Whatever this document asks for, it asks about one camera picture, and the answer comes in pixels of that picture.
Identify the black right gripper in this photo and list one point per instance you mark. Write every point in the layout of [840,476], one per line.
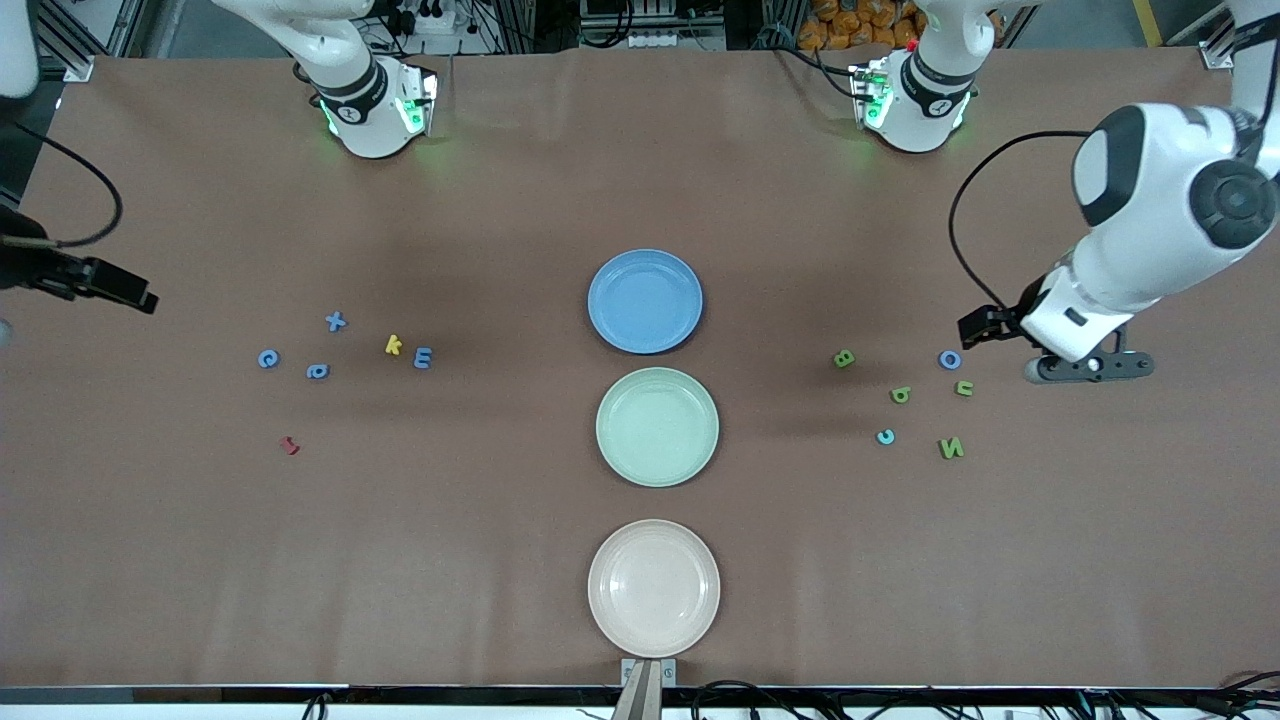
[30,266]

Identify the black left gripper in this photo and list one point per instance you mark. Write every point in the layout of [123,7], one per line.
[1003,322]

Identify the green letter P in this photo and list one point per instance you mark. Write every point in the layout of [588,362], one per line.
[900,398]

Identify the green letter N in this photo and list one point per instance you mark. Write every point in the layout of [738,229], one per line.
[951,449]

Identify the green letter B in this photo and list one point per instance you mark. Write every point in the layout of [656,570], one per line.
[844,359]

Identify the blue letter C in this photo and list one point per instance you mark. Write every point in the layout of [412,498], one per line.
[262,359]

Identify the blue letter X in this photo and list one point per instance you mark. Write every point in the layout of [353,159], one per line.
[336,321]

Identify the blue letter a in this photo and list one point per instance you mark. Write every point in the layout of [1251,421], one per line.
[324,372]

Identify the blue letter E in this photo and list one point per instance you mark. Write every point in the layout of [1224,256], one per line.
[419,358]

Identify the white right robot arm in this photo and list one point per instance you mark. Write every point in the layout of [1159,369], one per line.
[370,130]

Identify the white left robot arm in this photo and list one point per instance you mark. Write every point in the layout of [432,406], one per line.
[1150,200]

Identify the blue letter O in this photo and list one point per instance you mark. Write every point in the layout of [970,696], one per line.
[941,360]

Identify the red letter I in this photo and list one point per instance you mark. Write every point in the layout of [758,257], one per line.
[290,446]

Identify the yellow letter k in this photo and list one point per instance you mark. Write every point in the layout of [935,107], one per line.
[391,347]

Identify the blue plate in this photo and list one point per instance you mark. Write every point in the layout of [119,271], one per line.
[645,300]

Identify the orange objects pile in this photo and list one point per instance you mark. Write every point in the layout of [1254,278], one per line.
[830,25]

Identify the light green plate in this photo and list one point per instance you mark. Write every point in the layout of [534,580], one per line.
[657,440]

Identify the white power strip black plugs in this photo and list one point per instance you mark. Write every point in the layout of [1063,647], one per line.
[425,27]

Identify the beige plate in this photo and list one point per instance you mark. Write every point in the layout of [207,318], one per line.
[653,590]

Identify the aluminium frame post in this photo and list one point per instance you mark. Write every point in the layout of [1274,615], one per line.
[1215,55]
[80,68]

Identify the grey metal bracket plate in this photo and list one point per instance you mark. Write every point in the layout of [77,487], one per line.
[628,668]

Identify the tan upright post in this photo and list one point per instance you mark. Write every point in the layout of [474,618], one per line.
[640,700]

